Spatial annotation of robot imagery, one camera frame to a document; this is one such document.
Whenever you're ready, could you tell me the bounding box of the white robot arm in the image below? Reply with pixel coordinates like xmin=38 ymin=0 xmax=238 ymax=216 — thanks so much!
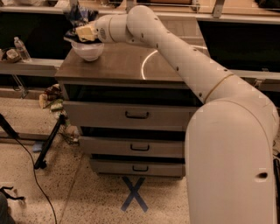
xmin=87 ymin=6 xmax=279 ymax=224

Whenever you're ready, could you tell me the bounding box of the white bowl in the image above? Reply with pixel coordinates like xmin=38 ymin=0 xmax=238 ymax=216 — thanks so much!
xmin=72 ymin=42 xmax=104 ymax=61

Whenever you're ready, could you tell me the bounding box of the grey side shelf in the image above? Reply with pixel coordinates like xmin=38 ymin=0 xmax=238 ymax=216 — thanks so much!
xmin=0 ymin=59 xmax=63 ymax=77

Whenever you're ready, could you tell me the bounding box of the clear plastic water bottle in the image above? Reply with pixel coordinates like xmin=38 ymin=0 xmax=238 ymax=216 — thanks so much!
xmin=14 ymin=37 xmax=32 ymax=62

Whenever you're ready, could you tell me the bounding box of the pile of snack bags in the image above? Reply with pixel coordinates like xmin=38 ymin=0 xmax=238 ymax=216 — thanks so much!
xmin=38 ymin=84 xmax=80 ymax=145

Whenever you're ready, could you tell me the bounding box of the round container on shelf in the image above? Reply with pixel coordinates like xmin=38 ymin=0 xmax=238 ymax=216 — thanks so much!
xmin=0 ymin=48 xmax=21 ymax=63

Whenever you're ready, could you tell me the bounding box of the top grey drawer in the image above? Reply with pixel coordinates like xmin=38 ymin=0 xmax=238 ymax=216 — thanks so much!
xmin=63 ymin=101 xmax=197 ymax=131

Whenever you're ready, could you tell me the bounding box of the grey drawer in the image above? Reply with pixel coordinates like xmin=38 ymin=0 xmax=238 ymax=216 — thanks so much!
xmin=90 ymin=159 xmax=186 ymax=178
xmin=80 ymin=136 xmax=185 ymax=158
xmin=63 ymin=101 xmax=197 ymax=131

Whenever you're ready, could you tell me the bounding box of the grey drawer cabinet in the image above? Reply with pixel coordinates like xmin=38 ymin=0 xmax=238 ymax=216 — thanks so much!
xmin=56 ymin=44 xmax=204 ymax=165

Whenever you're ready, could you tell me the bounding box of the middle grey drawer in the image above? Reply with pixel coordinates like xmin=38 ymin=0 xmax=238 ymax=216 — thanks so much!
xmin=80 ymin=136 xmax=185 ymax=158

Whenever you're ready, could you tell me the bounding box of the bottom grey drawer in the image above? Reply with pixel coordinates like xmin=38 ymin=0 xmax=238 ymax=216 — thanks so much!
xmin=90 ymin=159 xmax=186 ymax=178

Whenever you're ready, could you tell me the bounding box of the black tripod leg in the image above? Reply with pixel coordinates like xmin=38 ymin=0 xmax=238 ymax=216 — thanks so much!
xmin=34 ymin=115 xmax=66 ymax=170

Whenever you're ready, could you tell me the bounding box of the blue tape cross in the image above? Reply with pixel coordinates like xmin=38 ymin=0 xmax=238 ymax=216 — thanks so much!
xmin=121 ymin=176 xmax=148 ymax=213

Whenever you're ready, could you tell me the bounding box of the black floor cable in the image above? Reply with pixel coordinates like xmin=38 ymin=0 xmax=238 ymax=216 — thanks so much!
xmin=0 ymin=113 xmax=59 ymax=224

